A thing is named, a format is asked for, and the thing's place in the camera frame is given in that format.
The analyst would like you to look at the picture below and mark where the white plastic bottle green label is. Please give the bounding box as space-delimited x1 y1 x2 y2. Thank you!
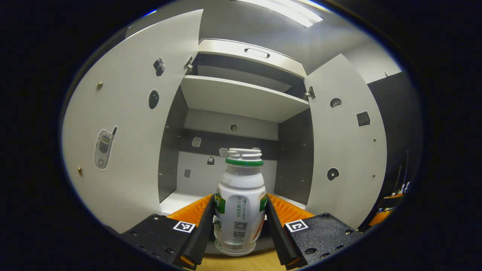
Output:
213 148 268 257

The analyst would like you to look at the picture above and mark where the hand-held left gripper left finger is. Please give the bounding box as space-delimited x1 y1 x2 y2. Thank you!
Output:
120 194 216 271

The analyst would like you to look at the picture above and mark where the grey cabinet door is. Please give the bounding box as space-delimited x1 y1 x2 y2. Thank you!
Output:
304 53 388 229
61 9 204 234

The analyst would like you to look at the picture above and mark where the grey cabinet shelf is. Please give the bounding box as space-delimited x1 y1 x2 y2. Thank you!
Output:
180 75 310 123

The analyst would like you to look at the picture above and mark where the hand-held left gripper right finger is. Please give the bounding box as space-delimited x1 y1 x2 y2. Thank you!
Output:
265 193 364 271

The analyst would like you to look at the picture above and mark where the black backdrop cloth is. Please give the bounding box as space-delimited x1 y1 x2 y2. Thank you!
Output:
367 72 422 226

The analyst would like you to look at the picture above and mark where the small black drawer handle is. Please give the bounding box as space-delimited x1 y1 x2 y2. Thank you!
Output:
244 48 271 59

